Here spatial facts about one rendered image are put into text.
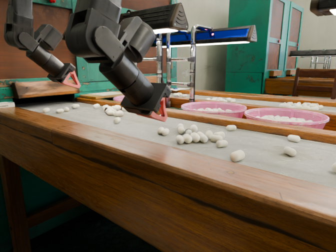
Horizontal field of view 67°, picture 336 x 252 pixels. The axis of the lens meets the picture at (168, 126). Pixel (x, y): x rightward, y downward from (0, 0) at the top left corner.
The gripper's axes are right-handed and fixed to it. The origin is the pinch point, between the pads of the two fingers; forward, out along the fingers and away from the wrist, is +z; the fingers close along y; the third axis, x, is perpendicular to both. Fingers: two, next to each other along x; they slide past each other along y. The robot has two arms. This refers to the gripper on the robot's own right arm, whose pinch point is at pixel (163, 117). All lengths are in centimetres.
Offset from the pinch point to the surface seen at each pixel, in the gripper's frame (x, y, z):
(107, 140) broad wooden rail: 10.4, 8.5, -4.4
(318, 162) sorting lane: -2.6, -30.8, 14.6
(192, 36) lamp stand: -58, 32, 27
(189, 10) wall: -222, 164, 130
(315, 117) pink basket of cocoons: -33, -22, 47
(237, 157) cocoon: 3.7, -18.1, 5.4
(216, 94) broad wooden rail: -60, 40, 76
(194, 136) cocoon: -0.9, -3.5, 9.6
